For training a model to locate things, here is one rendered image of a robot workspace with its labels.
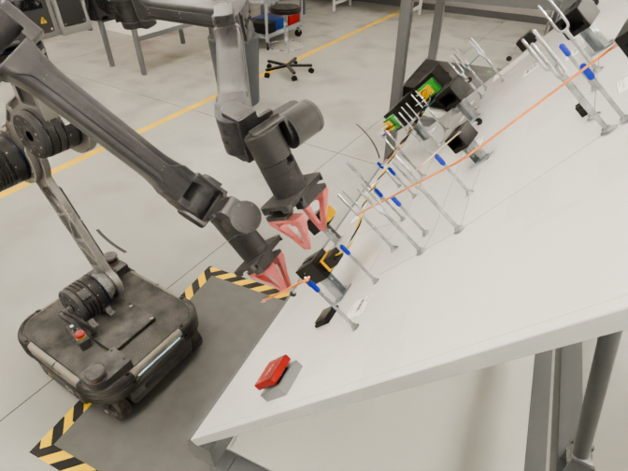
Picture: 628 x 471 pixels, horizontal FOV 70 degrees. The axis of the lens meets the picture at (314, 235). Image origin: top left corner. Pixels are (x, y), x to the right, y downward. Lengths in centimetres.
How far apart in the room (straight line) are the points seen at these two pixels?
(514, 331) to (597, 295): 7
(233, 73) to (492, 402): 87
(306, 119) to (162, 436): 154
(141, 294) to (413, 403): 144
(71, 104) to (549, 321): 68
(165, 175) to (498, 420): 83
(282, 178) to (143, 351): 137
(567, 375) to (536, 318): 54
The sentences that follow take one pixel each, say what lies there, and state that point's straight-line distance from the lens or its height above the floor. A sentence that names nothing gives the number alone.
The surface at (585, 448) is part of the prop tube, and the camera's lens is 78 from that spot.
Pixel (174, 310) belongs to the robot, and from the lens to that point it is 206.
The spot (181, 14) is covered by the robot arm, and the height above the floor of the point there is 145.
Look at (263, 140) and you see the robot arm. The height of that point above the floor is 140.
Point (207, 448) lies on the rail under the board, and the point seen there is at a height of 86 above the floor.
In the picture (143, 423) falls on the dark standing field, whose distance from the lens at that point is 205.
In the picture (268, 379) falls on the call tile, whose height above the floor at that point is 112.
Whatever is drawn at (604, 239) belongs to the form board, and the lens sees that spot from 46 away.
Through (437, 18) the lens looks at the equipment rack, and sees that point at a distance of 215.
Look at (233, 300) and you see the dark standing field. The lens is 237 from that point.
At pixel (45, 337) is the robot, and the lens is 217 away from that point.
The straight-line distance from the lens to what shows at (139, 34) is 560.
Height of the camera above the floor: 169
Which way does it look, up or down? 38 degrees down
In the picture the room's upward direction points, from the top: straight up
